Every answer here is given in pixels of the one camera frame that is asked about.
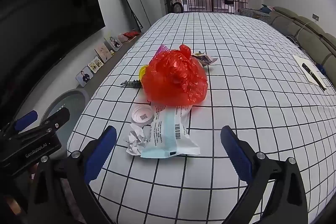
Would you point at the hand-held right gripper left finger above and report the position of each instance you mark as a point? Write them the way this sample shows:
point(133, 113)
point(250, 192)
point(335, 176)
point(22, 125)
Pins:
point(101, 153)

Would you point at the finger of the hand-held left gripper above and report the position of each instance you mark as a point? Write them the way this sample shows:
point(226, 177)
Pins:
point(26, 120)
point(55, 119)

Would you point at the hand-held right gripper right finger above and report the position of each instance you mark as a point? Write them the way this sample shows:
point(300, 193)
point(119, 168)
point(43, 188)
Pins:
point(236, 153)

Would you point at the grey perforated basket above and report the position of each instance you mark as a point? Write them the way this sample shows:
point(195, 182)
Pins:
point(76, 98)

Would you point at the white paper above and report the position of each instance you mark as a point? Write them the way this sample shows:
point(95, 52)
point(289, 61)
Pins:
point(135, 138)

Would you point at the white round lid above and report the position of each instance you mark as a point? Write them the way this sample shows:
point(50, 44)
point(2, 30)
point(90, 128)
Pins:
point(141, 116)

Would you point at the white and blue wipes packet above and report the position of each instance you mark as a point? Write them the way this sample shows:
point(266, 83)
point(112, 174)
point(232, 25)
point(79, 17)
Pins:
point(168, 134)

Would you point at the grey toy crocodile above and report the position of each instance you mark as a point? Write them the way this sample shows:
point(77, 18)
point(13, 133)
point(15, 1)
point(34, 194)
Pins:
point(131, 84)

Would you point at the yellow plastic lid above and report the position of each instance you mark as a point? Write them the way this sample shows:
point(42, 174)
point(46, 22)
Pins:
point(142, 72)

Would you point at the red plastic bag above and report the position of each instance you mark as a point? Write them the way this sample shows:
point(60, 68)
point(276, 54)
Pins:
point(173, 77)

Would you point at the purple snack wrapper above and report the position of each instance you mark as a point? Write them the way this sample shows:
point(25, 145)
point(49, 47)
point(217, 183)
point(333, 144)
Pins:
point(206, 58)

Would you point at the pink plastic mesh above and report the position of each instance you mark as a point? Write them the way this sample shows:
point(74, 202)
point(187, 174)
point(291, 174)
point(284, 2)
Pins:
point(160, 52)

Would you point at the bed with checked sheet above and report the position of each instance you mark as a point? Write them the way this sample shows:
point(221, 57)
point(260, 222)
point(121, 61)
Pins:
point(236, 98)

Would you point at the black curved television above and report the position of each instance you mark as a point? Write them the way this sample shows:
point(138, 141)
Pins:
point(47, 29)

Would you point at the low wooden top cabinet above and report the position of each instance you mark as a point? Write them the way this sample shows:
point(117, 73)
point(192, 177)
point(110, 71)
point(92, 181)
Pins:
point(124, 47)

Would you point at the pink plush item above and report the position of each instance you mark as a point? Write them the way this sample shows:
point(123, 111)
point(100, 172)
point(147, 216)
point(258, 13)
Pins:
point(122, 37)

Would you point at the black pen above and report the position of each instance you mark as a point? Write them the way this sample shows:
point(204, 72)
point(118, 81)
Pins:
point(311, 73)

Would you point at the red cloth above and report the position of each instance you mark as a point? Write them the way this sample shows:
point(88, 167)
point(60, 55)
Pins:
point(131, 35)

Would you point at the checkered pillow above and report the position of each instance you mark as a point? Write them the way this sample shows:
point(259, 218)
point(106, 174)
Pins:
point(252, 14)

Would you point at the olive padded headboard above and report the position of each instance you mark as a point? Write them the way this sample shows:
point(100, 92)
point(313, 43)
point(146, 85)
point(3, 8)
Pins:
point(309, 27)

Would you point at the blue plush cushion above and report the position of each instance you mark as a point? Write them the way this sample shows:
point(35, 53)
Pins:
point(265, 8)

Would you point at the round black fan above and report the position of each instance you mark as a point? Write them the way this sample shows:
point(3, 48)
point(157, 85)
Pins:
point(177, 8)

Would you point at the dark tall stand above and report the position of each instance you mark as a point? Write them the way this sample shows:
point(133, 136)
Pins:
point(168, 5)

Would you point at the photo frame with dark suit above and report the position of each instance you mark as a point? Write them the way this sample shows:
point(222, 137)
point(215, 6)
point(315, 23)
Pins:
point(84, 76)

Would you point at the cartoon picture frame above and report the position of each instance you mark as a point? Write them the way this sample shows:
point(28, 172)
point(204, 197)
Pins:
point(94, 64)

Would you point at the beige drawing picture frame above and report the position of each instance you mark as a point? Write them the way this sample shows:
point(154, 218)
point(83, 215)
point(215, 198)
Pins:
point(103, 53)

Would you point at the child photo frame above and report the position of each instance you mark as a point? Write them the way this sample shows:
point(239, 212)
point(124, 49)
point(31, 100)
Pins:
point(113, 43)

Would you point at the wall socket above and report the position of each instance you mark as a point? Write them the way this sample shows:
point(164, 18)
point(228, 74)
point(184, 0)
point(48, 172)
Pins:
point(316, 17)

